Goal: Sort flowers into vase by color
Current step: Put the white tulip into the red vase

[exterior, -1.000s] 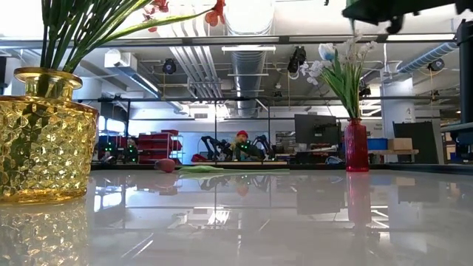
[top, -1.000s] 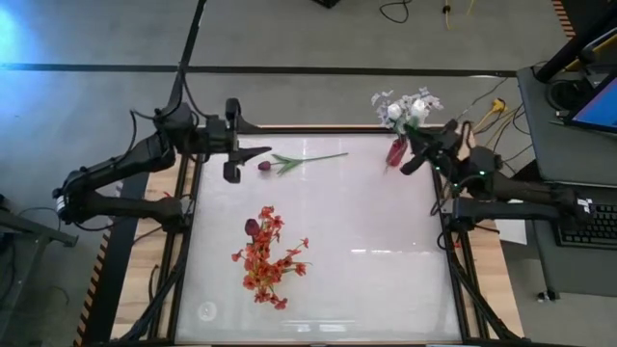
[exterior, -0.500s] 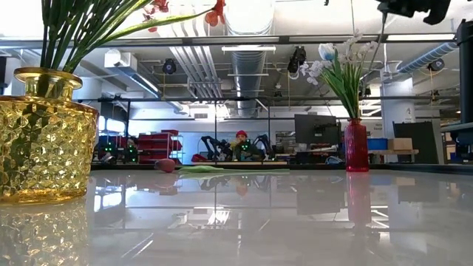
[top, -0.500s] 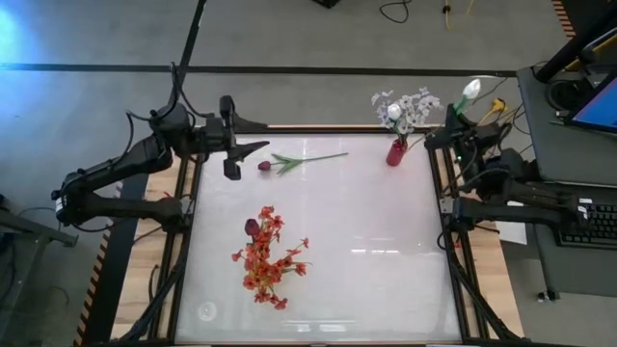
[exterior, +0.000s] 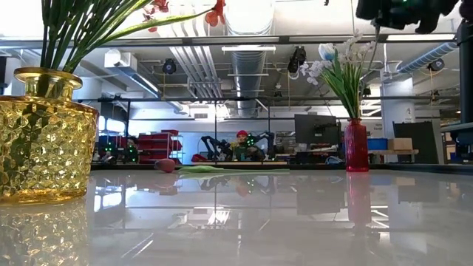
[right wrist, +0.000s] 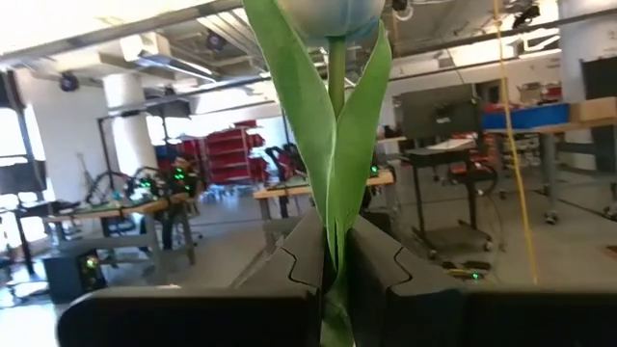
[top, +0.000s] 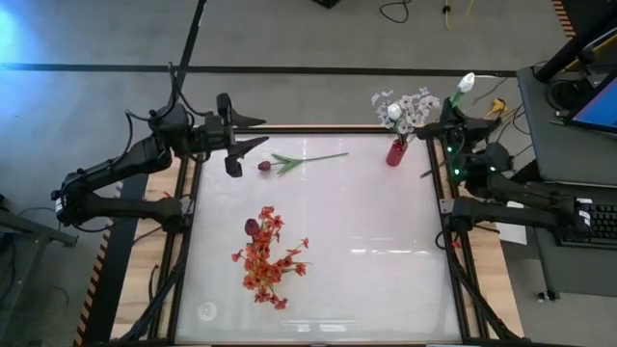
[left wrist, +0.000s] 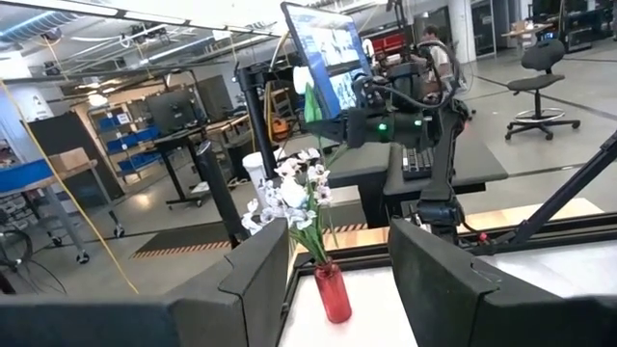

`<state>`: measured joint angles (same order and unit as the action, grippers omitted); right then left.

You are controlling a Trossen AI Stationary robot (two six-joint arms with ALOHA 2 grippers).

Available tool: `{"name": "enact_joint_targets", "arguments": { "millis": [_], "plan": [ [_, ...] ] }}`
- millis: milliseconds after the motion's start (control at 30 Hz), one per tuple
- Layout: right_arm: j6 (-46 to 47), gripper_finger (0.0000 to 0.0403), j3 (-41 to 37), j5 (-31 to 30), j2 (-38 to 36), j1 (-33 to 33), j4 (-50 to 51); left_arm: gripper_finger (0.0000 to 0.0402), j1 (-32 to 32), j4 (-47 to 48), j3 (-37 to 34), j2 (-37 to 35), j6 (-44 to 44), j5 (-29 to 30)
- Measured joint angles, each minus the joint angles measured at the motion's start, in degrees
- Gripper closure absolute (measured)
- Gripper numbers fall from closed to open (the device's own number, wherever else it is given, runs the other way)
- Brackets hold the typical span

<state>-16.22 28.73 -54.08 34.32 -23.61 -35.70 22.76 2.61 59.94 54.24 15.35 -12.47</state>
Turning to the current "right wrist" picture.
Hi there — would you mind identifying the red storage shelf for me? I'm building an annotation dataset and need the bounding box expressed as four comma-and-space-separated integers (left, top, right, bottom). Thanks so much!
204, 120, 270, 186

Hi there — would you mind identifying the black monitor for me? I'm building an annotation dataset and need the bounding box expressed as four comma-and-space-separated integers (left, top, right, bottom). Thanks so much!
398, 84, 483, 142

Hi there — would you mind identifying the cardboard box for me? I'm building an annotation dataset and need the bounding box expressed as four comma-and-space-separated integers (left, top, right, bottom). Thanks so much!
570, 95, 617, 123

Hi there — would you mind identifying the wooden table with grey legs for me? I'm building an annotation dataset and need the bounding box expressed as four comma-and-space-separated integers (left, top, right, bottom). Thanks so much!
484, 119, 617, 226

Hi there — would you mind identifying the pale blue tulip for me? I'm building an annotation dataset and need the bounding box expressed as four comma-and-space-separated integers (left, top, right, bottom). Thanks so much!
243, 0, 394, 347

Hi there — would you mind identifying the background robot with green lights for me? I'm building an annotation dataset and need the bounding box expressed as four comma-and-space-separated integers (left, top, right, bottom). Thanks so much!
86, 161, 203, 203

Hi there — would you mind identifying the black computer case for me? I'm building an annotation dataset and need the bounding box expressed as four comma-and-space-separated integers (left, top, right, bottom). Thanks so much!
41, 249, 108, 306

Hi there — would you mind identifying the yellow hanging cable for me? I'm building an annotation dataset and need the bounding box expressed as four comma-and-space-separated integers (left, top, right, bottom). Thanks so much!
491, 0, 540, 286

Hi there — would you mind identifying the black panel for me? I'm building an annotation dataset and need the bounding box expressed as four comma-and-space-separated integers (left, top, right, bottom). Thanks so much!
580, 56, 617, 101

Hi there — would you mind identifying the black monitor stand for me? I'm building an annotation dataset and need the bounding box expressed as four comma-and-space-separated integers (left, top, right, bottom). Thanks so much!
403, 144, 498, 253

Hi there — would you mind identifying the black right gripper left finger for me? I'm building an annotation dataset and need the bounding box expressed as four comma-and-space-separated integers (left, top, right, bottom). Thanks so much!
56, 209, 325, 347

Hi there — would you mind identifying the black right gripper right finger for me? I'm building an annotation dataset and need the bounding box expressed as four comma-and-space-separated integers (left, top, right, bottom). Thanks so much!
345, 226, 617, 347

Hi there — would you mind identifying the wooden workbench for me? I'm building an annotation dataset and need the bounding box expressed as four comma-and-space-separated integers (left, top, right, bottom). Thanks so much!
253, 169, 395, 252
42, 191, 199, 271

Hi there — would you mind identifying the black ceiling camera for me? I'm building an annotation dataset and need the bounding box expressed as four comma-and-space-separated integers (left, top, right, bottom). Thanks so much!
59, 71, 80, 93
205, 31, 227, 52
511, 3, 542, 29

